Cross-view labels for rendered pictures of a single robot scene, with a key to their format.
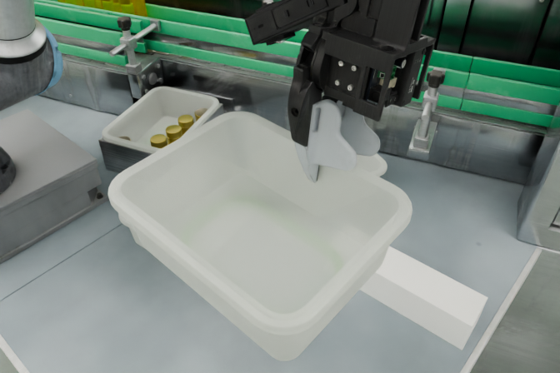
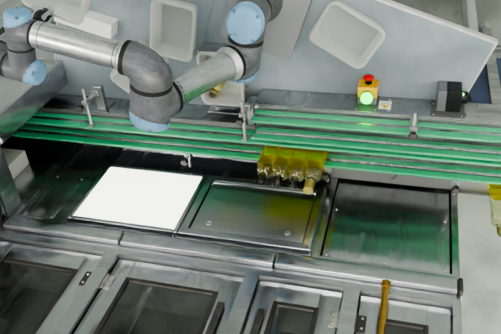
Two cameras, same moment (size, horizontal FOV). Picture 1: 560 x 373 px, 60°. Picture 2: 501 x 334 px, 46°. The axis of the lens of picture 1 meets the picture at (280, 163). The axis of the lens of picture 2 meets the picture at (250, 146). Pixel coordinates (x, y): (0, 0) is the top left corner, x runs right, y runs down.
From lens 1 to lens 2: 184 cm
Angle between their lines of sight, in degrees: 35
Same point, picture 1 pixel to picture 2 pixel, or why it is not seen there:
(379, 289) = (91, 14)
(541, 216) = (49, 66)
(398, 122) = (116, 108)
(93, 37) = (272, 118)
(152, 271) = not seen: outside the picture
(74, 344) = not seen: outside the picture
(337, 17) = not seen: hidden behind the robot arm
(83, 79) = (291, 101)
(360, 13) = not seen: hidden behind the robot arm
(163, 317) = not seen: outside the picture
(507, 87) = (64, 123)
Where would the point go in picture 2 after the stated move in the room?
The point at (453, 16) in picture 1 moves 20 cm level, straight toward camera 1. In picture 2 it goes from (98, 171) to (85, 130)
